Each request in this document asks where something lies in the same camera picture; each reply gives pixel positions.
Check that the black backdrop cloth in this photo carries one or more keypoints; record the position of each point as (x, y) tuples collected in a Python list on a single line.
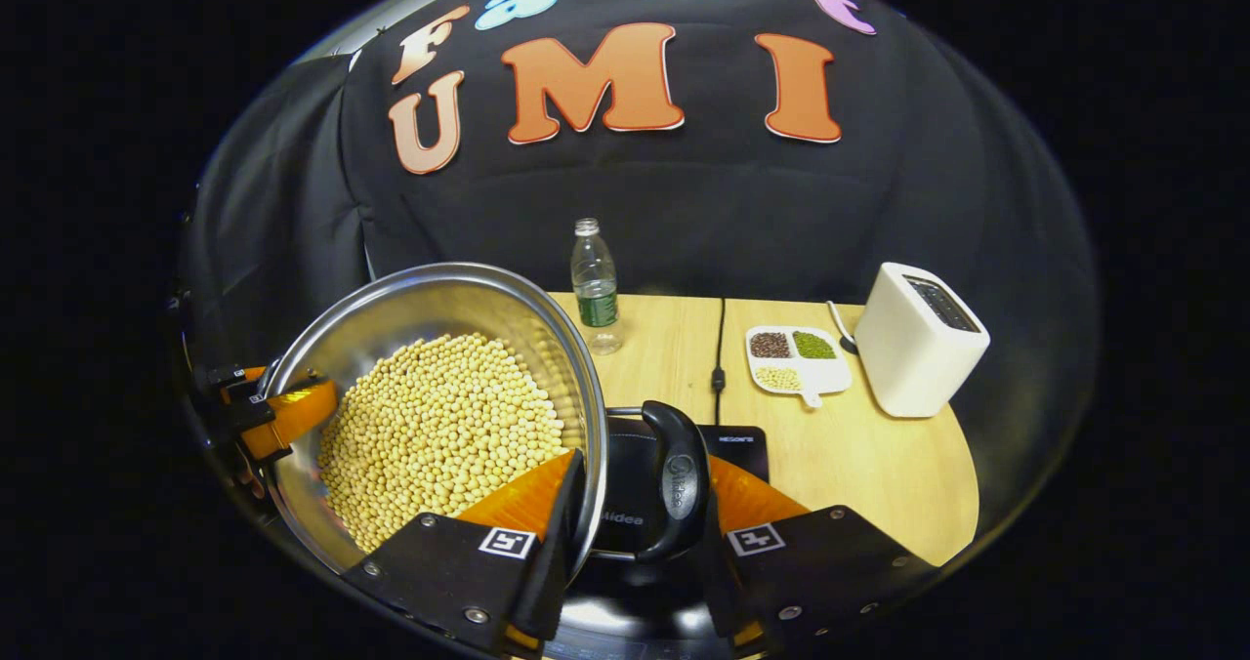
[(732, 221)]

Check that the small pile of pale beans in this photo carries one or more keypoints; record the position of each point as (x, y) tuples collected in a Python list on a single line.
[(778, 378)]

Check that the white toaster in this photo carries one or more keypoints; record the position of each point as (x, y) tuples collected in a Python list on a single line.
[(908, 357)]

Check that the white divided tray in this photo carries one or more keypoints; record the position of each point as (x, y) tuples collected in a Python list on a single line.
[(825, 375)]

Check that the pile of dark red beans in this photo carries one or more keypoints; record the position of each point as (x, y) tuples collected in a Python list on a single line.
[(770, 345)]

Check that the pile of green beans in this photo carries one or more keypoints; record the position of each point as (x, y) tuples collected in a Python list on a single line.
[(813, 345)]

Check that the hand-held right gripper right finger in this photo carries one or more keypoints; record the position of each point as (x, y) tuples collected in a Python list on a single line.
[(723, 592)]

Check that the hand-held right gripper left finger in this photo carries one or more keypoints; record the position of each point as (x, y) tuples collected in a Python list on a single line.
[(552, 562)]

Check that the pile of yellow soybeans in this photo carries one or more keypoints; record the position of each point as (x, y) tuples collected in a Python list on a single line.
[(439, 426)]

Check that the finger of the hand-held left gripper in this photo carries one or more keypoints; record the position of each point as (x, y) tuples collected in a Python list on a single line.
[(293, 411)]

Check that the clear plastic water bottle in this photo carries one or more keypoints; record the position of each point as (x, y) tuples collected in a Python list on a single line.
[(596, 289)]

